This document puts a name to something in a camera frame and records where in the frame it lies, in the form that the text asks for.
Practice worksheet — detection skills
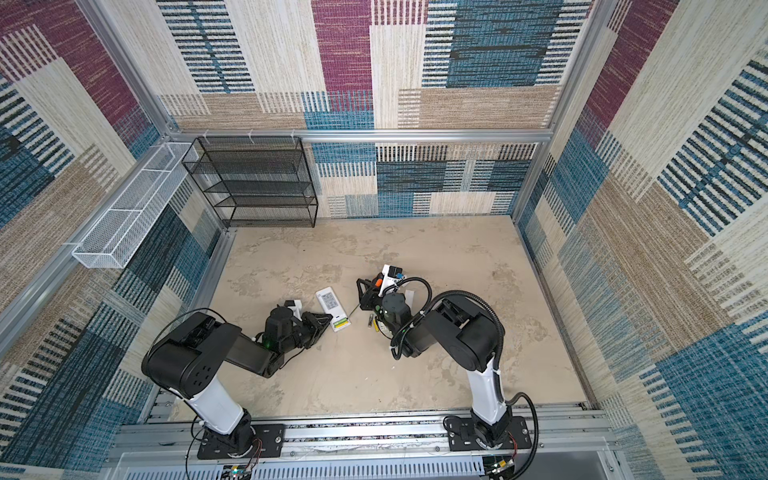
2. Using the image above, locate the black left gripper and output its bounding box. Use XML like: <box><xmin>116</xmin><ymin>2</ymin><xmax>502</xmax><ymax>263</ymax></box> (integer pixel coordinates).
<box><xmin>280</xmin><ymin>315</ymin><xmax>333</xmax><ymax>358</ymax></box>

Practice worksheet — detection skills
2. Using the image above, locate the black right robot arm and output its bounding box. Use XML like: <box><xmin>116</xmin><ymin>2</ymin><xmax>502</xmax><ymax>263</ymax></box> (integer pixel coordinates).
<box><xmin>356</xmin><ymin>276</ymin><xmax>512</xmax><ymax>449</ymax></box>

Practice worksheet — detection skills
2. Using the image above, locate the black wire mesh shelf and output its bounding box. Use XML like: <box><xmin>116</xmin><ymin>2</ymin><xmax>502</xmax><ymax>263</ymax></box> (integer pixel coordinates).
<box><xmin>181</xmin><ymin>135</ymin><xmax>319</xmax><ymax>228</ymax></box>

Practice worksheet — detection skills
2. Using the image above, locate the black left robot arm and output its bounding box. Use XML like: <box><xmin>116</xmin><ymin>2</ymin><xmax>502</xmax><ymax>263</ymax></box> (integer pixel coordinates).
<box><xmin>141</xmin><ymin>305</ymin><xmax>332</xmax><ymax>436</ymax></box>

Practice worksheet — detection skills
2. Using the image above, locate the white wire mesh basket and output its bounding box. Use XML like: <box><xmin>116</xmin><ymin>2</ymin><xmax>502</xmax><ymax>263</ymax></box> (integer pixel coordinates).
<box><xmin>72</xmin><ymin>142</ymin><xmax>190</xmax><ymax>269</ymax></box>

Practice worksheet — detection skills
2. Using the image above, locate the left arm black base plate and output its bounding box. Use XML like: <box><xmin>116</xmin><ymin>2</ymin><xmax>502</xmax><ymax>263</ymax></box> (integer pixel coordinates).
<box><xmin>196</xmin><ymin>424</ymin><xmax>285</xmax><ymax>460</ymax></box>

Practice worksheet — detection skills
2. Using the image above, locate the white remote with grey screen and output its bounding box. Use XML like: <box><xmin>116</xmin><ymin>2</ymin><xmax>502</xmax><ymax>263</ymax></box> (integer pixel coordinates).
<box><xmin>316</xmin><ymin>287</ymin><xmax>349</xmax><ymax>329</ymax></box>

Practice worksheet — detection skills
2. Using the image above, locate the aluminium front rail frame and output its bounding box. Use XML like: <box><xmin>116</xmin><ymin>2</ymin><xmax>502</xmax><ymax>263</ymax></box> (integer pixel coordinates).
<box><xmin>101</xmin><ymin>404</ymin><xmax>633</xmax><ymax>479</ymax></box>

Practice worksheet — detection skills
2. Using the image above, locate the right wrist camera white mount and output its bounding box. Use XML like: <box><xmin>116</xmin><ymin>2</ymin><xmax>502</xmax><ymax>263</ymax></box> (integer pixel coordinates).
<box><xmin>379</xmin><ymin>264</ymin><xmax>404</xmax><ymax>296</ymax></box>

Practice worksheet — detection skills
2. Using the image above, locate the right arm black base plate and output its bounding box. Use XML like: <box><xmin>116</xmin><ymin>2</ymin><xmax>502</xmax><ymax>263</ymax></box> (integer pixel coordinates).
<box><xmin>442</xmin><ymin>415</ymin><xmax>533</xmax><ymax>452</ymax></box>

